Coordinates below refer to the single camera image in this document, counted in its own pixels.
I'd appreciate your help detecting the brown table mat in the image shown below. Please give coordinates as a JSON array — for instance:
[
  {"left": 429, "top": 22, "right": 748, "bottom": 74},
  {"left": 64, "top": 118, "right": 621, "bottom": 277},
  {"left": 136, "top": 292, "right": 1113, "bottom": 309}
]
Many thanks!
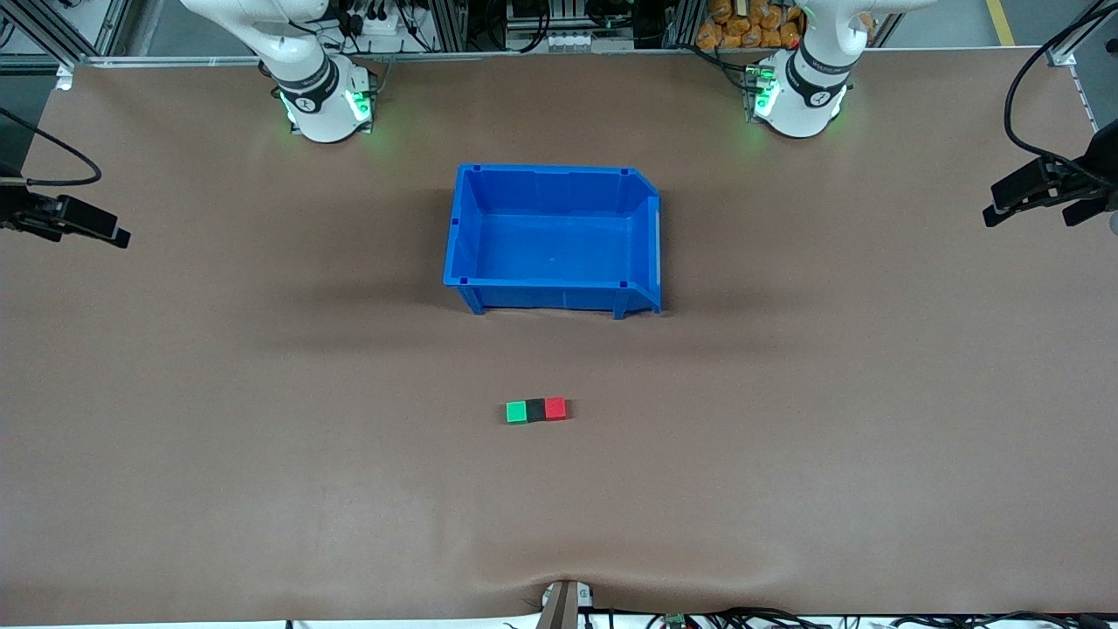
[{"left": 0, "top": 48, "right": 1118, "bottom": 626}]

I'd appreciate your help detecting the silver table edge rail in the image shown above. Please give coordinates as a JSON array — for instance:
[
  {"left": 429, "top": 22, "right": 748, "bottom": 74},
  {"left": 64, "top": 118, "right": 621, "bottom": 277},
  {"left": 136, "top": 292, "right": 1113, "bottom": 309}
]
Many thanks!
[{"left": 77, "top": 48, "right": 752, "bottom": 69}]

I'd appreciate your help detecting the white power strip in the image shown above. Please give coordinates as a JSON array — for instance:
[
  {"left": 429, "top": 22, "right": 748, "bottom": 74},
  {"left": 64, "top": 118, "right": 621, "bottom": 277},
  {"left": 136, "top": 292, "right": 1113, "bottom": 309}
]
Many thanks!
[{"left": 341, "top": 0, "right": 411, "bottom": 38}]

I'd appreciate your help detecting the white terminal block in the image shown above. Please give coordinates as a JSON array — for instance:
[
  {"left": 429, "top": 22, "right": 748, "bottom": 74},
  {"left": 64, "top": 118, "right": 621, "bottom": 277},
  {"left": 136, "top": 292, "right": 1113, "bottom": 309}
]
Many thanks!
[{"left": 546, "top": 31, "right": 631, "bottom": 52}]

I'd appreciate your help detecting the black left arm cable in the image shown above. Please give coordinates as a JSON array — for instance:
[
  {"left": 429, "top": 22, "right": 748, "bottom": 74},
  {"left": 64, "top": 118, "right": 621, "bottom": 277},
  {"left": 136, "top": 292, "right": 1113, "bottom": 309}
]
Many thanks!
[{"left": 1003, "top": 0, "right": 1118, "bottom": 171}]

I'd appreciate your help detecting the blue plastic storage bin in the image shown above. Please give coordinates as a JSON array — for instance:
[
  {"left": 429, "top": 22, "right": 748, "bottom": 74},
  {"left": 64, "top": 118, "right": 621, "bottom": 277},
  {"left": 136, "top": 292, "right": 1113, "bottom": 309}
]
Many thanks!
[{"left": 442, "top": 162, "right": 663, "bottom": 321}]

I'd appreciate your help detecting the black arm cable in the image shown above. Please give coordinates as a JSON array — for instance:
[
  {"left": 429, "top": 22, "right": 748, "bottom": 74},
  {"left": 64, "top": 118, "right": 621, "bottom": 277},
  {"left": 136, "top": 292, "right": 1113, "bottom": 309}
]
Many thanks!
[
  {"left": 1003, "top": 0, "right": 1118, "bottom": 171},
  {"left": 0, "top": 105, "right": 104, "bottom": 189}
]

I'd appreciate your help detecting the pile of orange items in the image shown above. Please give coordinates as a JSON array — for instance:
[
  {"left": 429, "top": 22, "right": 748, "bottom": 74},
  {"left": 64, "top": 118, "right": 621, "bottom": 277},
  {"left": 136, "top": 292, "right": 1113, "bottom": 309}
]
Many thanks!
[{"left": 696, "top": 0, "right": 804, "bottom": 51}]

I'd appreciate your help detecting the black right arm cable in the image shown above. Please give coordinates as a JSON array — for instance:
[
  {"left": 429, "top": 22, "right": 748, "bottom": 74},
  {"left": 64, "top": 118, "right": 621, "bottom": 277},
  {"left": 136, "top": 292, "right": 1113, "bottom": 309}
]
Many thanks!
[{"left": 0, "top": 105, "right": 104, "bottom": 189}]

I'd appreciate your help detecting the aluminium frame profile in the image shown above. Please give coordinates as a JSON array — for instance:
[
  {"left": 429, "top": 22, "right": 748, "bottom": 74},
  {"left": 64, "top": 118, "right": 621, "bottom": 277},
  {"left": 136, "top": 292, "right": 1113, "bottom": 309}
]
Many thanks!
[
  {"left": 0, "top": 0, "right": 132, "bottom": 69},
  {"left": 1044, "top": 0, "right": 1118, "bottom": 184}
]

